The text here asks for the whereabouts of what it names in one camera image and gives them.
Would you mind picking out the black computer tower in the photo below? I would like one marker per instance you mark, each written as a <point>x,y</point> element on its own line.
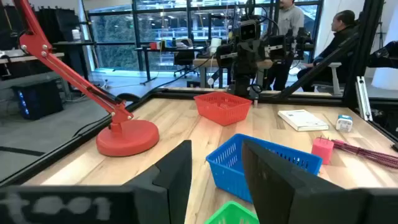
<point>38,99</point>

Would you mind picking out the white paper roll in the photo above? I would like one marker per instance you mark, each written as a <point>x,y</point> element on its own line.
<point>215,45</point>

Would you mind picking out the blue plastic basket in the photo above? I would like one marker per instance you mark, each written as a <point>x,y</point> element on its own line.
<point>228,165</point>

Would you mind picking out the green plastic basket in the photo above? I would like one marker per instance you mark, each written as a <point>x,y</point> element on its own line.
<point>231,214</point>

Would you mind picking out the silver aluminium extrusion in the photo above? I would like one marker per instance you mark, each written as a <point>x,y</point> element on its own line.
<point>364,99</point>

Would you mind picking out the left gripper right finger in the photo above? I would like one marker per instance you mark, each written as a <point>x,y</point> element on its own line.
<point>280,193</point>

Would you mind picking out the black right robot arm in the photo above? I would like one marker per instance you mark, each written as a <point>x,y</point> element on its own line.
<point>245,79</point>

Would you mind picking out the white chair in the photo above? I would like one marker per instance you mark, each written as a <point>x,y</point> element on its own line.
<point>334,77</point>

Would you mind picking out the black desk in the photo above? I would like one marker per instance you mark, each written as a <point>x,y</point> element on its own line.
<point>146,49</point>

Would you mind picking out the pink charger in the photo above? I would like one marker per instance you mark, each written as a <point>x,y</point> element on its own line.
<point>322,151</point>

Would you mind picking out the black office chair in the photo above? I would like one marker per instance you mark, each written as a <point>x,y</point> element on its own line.
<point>185,59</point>

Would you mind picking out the red plastic basket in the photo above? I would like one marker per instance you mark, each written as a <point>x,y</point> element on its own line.
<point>222,107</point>

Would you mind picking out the white book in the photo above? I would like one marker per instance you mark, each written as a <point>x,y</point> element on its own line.
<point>303,120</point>

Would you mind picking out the person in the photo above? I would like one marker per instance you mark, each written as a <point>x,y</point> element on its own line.
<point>384,57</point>
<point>290,20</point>
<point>342,34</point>

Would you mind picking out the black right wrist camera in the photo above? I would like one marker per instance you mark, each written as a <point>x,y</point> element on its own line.
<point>249,30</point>

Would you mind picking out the wooden desk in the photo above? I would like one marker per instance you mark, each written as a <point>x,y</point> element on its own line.
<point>203,62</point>

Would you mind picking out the red desk lamp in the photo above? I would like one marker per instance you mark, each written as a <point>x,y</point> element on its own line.
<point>127,137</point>

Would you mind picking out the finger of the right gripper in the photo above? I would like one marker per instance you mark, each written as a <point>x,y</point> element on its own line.
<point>225,56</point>
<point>277,47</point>

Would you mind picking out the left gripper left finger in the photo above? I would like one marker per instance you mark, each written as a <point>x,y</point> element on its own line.
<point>174,186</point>

